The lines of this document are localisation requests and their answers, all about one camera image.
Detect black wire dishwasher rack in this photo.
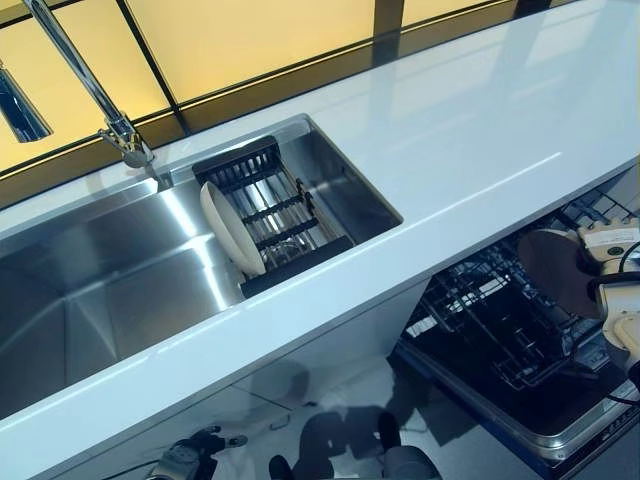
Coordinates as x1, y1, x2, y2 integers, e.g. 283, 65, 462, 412
403, 196, 640, 392

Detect white cabinet front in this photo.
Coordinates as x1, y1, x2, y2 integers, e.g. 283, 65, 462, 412
0, 277, 427, 480

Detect stainless steel kitchen sink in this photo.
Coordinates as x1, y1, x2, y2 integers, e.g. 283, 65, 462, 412
0, 113, 405, 422

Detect dark right robot hand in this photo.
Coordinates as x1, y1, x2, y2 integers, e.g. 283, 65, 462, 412
576, 218, 640, 275

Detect black right robot foot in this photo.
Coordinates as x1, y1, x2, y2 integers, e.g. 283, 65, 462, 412
376, 410, 403, 451

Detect white right robot leg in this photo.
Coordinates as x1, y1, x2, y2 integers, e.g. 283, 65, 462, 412
382, 443, 442, 480

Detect yellow window with dark frame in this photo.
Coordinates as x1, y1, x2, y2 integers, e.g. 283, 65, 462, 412
0, 0, 557, 211

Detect open dishwasher door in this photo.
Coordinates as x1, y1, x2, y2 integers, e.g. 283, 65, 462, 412
389, 279, 640, 480

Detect black sink drying rack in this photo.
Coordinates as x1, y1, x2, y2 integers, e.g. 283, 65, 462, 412
191, 135, 358, 302

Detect chrome gooseneck kitchen faucet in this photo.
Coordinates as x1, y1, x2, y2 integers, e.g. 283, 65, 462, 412
0, 0, 158, 174

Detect beige round plate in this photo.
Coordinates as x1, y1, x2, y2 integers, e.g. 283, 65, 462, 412
516, 228, 602, 320
199, 180, 267, 277

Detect dark left robot hand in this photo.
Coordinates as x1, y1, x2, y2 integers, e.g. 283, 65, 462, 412
172, 423, 250, 474

